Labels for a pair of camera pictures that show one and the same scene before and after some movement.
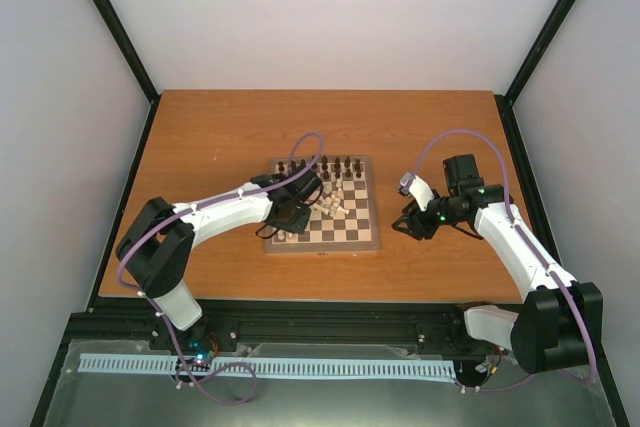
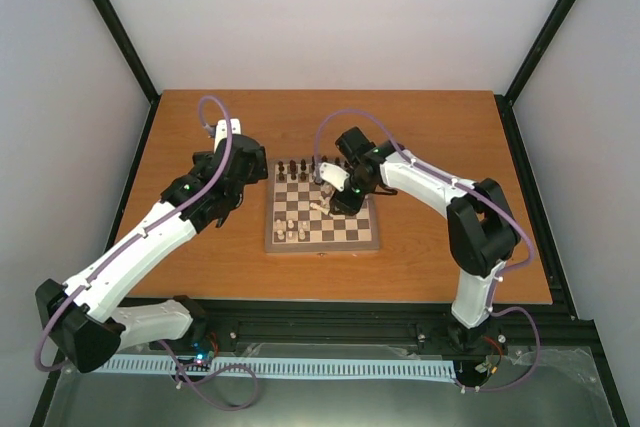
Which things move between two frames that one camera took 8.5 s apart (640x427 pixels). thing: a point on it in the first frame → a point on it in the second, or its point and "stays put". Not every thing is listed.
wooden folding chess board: (344, 220) stays put
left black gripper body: (293, 224) → (203, 161)
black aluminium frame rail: (428, 326) stays put
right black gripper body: (429, 227) → (355, 202)
